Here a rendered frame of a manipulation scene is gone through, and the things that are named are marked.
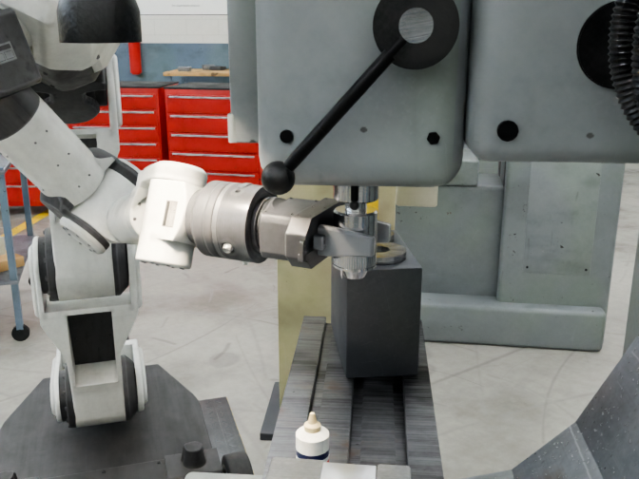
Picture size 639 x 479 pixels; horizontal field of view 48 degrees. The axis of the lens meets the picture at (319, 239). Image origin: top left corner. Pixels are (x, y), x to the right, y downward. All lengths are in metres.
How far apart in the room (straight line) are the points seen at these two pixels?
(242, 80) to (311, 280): 1.93
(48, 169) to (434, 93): 0.59
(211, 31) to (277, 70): 9.34
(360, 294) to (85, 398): 0.71
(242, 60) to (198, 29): 9.29
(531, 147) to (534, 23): 0.10
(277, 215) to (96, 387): 0.91
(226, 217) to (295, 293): 1.88
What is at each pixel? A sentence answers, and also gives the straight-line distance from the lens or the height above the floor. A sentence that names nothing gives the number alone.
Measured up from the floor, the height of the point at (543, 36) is 1.45.
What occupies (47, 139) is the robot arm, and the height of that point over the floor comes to 1.31.
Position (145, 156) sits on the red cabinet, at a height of 0.49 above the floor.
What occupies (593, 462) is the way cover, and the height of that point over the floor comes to 0.93.
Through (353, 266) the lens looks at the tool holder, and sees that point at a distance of 0.76.
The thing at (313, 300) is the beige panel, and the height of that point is 0.48.
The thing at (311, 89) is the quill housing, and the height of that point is 1.40.
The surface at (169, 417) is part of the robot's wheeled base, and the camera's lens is 1.79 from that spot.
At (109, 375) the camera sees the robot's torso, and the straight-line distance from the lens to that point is 1.60.
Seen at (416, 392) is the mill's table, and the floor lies 0.90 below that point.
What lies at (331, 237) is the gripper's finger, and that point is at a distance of 0.75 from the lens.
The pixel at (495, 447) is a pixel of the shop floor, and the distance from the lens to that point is 2.77.
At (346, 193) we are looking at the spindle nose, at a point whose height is 1.29.
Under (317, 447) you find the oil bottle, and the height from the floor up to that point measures 0.98.
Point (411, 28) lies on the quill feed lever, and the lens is 0.61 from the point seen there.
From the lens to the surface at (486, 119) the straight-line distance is 0.64.
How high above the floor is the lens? 1.46
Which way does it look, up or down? 17 degrees down
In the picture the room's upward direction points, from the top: straight up
